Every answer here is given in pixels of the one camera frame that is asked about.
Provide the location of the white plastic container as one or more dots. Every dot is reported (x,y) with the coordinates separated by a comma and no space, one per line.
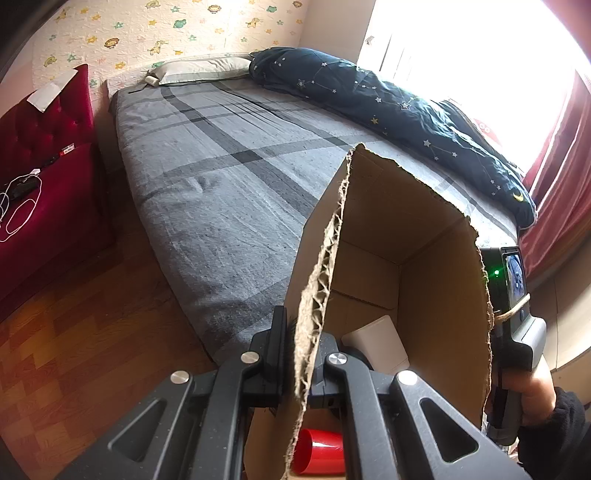
(378,344)

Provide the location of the bed with grey plaid sheet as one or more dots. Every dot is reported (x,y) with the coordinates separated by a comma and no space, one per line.
(221,175)

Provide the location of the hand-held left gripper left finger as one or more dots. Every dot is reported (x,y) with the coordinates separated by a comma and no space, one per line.
(270,369)

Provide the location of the person's right hand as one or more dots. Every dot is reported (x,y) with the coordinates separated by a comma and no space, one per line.
(535,392)

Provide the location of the beige pillow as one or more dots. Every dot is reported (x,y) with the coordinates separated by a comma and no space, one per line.
(198,71)

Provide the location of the red velvet sofa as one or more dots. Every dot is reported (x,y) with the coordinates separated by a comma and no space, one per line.
(51,207)

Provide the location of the red window curtain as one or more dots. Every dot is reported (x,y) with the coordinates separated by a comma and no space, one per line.
(561,184)

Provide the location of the brown cardboard box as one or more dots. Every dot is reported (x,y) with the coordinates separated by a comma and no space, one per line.
(415,258)

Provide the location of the small red white packet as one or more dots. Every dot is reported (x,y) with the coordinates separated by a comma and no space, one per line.
(64,148)

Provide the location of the dark blue star duvet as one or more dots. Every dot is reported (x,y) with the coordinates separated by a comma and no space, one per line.
(392,115)

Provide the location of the red plastic cup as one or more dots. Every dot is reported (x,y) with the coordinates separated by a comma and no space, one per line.
(323,454)

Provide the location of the black pouch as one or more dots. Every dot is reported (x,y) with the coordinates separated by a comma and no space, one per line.
(24,187)

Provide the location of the white paper sheet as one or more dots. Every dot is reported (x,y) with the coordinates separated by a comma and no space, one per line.
(51,90)

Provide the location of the person's right forearm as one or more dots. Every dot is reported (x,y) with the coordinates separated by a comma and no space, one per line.
(558,438)

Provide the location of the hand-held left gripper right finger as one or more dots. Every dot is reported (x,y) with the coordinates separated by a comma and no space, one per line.
(330,378)

